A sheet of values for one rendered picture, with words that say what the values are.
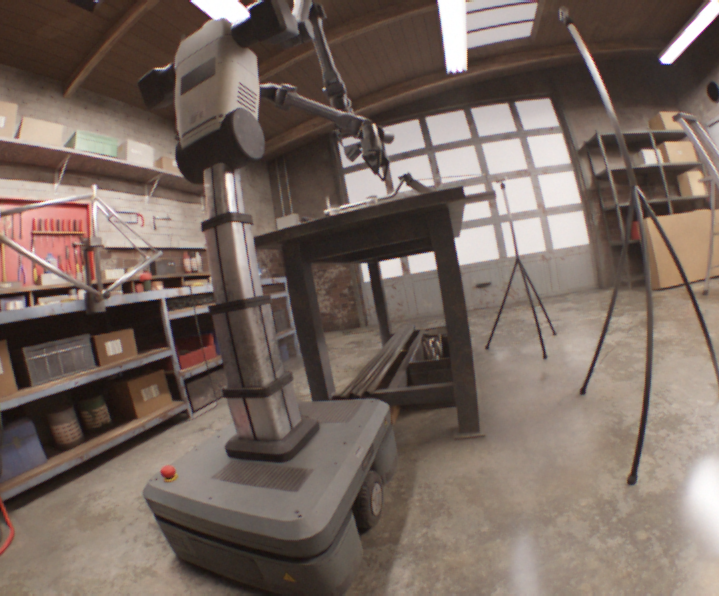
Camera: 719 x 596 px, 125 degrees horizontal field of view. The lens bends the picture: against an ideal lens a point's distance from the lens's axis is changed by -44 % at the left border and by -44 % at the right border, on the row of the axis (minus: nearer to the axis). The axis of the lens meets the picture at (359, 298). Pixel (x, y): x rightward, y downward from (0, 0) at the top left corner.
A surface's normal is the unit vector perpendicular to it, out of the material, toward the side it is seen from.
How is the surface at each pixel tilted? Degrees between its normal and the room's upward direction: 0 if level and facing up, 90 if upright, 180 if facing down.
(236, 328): 90
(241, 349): 90
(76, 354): 90
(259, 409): 90
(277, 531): 45
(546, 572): 0
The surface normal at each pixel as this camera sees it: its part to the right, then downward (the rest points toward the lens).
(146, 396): 0.94, -0.16
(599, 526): -0.18, -0.98
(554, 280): -0.29, 0.11
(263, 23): -0.15, 0.58
